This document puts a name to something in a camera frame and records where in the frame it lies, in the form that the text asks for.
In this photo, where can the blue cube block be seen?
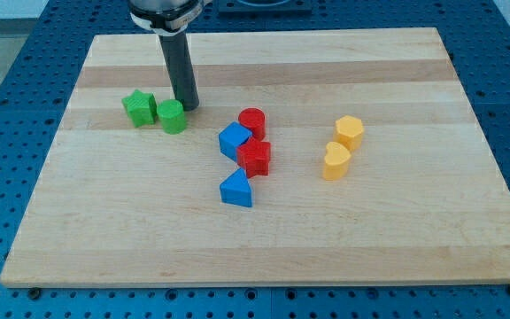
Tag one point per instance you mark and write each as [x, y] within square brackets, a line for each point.
[231, 137]

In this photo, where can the green cylinder block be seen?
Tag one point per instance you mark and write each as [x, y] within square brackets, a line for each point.
[172, 116]

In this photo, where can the green star block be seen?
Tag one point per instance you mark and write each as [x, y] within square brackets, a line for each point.
[140, 107]

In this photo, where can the wooden board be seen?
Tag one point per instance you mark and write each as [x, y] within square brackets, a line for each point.
[423, 201]

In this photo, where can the yellow hexagon block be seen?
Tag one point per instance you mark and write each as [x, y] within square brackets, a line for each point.
[349, 131]

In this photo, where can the yellow heart block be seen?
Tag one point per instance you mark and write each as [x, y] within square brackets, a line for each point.
[335, 161]

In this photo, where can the red cylinder block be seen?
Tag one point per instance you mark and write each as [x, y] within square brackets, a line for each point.
[254, 119]

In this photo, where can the red star block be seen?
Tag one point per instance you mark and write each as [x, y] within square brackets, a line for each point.
[254, 157]

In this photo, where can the blue triangle block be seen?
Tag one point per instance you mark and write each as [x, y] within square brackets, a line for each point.
[236, 189]

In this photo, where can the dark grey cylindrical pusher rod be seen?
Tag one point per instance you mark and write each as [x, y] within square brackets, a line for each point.
[180, 69]

